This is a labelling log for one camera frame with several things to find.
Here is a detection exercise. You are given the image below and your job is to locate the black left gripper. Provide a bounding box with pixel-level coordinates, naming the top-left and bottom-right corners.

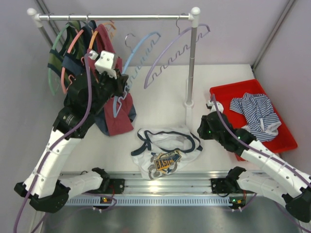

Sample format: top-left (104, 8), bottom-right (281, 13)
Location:
top-left (88, 67), bottom-right (128, 116)

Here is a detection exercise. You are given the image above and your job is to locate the white printed tank top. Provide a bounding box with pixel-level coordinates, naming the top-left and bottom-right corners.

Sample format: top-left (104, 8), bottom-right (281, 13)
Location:
top-left (131, 126), bottom-right (203, 180)

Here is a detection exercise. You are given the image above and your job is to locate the light blue hanger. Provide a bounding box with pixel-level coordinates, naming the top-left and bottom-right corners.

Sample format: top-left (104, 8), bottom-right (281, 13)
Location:
top-left (112, 31), bottom-right (162, 119)

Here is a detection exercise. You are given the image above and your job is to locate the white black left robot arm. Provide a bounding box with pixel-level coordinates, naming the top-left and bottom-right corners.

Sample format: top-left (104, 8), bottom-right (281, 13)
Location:
top-left (14, 71), bottom-right (128, 213)

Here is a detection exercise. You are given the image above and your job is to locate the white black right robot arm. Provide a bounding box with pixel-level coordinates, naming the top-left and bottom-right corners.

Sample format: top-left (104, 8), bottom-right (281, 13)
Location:
top-left (197, 112), bottom-right (311, 223)

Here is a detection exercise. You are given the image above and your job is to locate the maroon tank top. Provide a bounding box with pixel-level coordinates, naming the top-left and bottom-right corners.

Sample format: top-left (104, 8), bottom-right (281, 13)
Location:
top-left (85, 24), bottom-right (135, 136)

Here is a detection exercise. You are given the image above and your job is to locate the navy blue tank top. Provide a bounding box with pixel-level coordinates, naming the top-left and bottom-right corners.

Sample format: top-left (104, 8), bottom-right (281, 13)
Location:
top-left (62, 24), bottom-right (137, 136)

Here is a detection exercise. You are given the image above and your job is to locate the orange hanger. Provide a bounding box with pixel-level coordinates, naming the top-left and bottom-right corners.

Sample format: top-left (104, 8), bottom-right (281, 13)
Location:
top-left (87, 24), bottom-right (122, 77)

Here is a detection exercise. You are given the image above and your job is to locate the olive green tank top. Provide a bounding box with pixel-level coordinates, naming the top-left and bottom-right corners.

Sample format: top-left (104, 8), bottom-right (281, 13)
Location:
top-left (47, 20), bottom-right (83, 116)

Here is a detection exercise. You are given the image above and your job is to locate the lilac purple hanger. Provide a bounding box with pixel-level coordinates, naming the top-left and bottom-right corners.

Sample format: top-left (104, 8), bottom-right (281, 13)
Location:
top-left (143, 14), bottom-right (211, 89)

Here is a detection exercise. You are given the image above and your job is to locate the green hanger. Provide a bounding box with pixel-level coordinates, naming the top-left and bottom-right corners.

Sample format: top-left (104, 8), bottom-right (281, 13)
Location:
top-left (48, 24), bottom-right (70, 96)

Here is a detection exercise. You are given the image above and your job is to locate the blue white striped garment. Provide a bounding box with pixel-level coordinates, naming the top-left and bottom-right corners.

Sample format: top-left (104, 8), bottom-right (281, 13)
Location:
top-left (229, 93), bottom-right (281, 142)

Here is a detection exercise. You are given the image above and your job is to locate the metal clothes rack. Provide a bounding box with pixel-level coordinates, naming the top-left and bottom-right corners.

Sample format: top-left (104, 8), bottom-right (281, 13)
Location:
top-left (27, 7), bottom-right (201, 127)

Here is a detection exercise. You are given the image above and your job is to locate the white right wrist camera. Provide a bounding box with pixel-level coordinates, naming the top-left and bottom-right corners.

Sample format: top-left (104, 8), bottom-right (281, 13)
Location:
top-left (206, 100), bottom-right (224, 113)

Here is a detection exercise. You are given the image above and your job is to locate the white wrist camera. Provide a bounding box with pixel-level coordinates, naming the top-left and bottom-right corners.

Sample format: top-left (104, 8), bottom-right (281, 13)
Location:
top-left (206, 100), bottom-right (224, 113)
top-left (95, 50), bottom-right (117, 79)

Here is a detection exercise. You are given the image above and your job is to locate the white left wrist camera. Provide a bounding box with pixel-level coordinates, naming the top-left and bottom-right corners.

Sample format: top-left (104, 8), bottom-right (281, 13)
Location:
top-left (95, 50), bottom-right (117, 79)

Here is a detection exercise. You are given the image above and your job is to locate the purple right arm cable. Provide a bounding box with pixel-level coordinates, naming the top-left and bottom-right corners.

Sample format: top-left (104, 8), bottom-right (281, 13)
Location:
top-left (210, 94), bottom-right (311, 189)

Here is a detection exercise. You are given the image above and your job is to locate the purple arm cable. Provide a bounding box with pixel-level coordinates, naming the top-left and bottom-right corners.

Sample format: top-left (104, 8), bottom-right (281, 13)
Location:
top-left (210, 94), bottom-right (311, 189)
top-left (13, 53), bottom-right (94, 233)

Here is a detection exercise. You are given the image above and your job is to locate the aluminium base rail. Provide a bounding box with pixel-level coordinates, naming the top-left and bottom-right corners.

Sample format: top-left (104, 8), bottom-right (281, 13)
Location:
top-left (55, 171), bottom-right (311, 195)

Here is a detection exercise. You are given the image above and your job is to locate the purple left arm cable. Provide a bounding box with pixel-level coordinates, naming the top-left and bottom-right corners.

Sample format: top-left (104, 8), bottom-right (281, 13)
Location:
top-left (13, 53), bottom-right (94, 233)

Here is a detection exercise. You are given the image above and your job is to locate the perforated light blue cable duct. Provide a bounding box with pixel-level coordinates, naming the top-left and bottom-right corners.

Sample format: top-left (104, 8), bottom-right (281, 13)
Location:
top-left (66, 196), bottom-right (245, 206)

